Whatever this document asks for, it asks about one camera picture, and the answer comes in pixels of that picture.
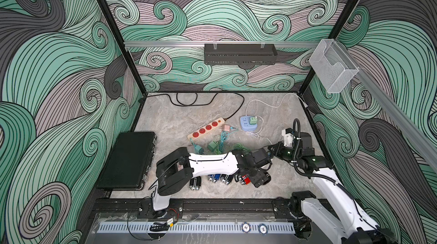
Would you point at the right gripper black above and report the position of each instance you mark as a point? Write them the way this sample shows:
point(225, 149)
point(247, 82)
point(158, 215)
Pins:
point(276, 151)

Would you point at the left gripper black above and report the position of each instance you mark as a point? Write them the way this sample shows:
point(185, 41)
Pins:
point(259, 179)

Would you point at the green USB charger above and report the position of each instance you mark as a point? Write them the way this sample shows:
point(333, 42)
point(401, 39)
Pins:
point(213, 146)

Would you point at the beige power strip red sockets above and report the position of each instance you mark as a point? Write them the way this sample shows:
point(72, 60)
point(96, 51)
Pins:
point(209, 127)

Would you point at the teal USB charger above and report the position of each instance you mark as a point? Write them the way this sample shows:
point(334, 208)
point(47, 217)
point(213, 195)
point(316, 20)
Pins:
point(198, 149)

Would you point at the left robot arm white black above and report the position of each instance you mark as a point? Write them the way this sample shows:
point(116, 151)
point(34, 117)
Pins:
point(177, 169)

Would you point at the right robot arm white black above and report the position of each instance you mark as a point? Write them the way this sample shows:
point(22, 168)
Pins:
point(338, 215)

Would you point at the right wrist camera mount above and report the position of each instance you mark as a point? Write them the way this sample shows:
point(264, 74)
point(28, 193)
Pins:
point(288, 137)

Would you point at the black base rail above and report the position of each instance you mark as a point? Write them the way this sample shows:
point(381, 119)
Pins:
point(279, 208)

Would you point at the clear acrylic wall holder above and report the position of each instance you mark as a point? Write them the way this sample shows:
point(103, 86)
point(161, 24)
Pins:
point(333, 65)

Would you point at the black wall shelf tray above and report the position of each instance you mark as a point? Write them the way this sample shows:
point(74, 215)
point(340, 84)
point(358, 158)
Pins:
point(241, 55)

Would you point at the perforated white cable duct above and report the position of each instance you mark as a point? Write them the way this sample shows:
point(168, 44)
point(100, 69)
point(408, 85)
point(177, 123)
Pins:
point(251, 227)

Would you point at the aluminium wall rail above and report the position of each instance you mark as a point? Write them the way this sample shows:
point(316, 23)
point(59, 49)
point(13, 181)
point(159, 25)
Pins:
point(200, 44)

